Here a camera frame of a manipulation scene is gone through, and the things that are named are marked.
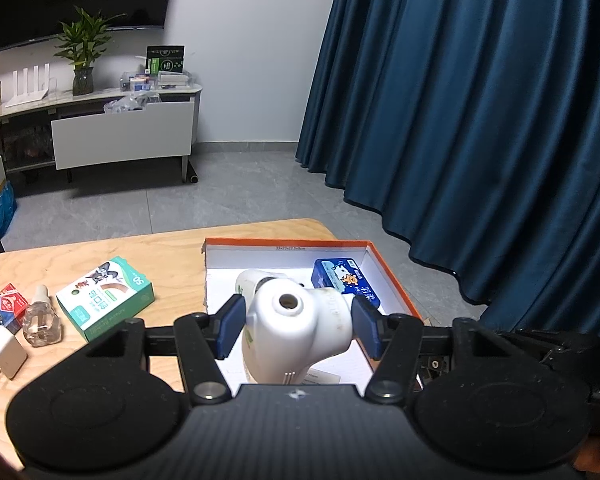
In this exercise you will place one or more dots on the black tube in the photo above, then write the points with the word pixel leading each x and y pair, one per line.
pixel 194 172

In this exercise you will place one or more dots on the white charger plug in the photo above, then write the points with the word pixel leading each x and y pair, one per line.
pixel 7 352

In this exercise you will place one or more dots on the white leaf-marked mosquito repellent heater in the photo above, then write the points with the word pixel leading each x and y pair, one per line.
pixel 300 330

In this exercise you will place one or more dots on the green face mask box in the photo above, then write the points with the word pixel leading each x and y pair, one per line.
pixel 105 295

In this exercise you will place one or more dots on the white television cabinet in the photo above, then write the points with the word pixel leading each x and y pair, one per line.
pixel 120 130

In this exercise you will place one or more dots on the blue red playing card box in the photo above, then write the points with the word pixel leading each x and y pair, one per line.
pixel 2 310

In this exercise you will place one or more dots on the white plain mosquito repellent heater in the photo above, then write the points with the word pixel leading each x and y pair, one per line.
pixel 252 280

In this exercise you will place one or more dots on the orange-rimmed white cardboard box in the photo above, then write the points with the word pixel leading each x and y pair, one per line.
pixel 220 280

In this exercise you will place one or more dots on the potted plant in dark vase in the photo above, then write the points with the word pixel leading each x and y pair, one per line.
pixel 82 60

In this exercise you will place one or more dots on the black green box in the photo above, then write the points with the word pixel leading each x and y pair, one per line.
pixel 165 59

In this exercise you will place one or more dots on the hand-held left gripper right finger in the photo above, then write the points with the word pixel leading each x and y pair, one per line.
pixel 367 327

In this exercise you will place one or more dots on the white router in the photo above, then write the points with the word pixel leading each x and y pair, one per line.
pixel 27 92

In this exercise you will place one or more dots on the blue cartoon tissue pack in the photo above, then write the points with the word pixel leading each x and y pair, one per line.
pixel 340 277

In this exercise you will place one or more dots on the blue curtain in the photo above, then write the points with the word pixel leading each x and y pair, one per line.
pixel 455 135

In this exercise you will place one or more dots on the clear liquid refill bottle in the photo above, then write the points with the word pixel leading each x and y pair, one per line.
pixel 42 325

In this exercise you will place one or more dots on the clear plastic bag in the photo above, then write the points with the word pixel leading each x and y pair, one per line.
pixel 127 104

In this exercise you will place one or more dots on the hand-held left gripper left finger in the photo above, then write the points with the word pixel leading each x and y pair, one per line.
pixel 230 325

